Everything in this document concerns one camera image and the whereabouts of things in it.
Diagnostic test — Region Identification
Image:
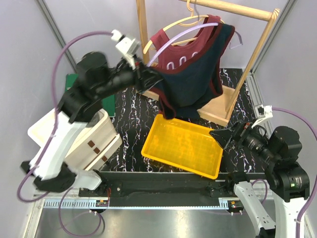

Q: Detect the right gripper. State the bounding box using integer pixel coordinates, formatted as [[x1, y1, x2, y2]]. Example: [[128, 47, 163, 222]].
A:
[[209, 117, 278, 163]]

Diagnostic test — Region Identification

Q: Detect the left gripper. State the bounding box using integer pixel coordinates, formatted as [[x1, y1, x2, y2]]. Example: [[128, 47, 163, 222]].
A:
[[96, 53, 164, 100]]

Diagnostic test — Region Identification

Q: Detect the navy tank top maroon trim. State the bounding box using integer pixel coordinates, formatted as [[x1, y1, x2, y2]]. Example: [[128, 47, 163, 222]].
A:
[[151, 23, 235, 119]]

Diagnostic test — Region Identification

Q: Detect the lilac plastic hanger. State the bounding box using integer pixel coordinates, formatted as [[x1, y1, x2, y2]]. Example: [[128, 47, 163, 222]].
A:
[[147, 0, 243, 66]]

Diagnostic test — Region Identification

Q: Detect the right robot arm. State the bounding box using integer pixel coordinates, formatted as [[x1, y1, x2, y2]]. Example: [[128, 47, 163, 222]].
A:
[[210, 122, 310, 238]]

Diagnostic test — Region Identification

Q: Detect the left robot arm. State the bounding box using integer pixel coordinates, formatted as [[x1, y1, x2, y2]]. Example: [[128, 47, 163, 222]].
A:
[[21, 52, 163, 196]]

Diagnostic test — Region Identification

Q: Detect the wooden clothes hanger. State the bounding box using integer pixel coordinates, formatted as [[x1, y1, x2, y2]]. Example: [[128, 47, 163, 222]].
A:
[[143, 0, 209, 54]]

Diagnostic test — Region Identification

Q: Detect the wooden clothes rack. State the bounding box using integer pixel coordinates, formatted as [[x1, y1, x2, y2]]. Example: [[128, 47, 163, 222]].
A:
[[136, 0, 279, 126]]

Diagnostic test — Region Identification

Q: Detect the yellow plastic tray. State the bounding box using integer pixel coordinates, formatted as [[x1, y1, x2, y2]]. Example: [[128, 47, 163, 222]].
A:
[[141, 114, 223, 179]]

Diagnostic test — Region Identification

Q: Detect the green folder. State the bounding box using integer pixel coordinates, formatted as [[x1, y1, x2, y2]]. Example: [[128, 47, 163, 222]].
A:
[[65, 73, 115, 118]]

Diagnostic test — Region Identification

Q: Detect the white wooden storage box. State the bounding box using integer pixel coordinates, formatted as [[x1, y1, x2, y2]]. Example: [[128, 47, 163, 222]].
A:
[[27, 109, 122, 171]]

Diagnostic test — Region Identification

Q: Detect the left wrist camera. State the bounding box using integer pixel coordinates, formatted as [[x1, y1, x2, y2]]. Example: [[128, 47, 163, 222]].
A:
[[111, 30, 141, 66]]

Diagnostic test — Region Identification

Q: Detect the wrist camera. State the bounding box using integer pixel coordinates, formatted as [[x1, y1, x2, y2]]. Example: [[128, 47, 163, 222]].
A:
[[111, 30, 141, 66], [252, 105, 273, 128]]

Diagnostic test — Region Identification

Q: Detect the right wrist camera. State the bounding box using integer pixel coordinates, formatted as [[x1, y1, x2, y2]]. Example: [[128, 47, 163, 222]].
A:
[[252, 105, 273, 128]]

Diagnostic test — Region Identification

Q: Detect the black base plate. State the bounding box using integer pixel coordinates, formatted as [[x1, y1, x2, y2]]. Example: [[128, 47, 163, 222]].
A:
[[79, 171, 238, 208]]

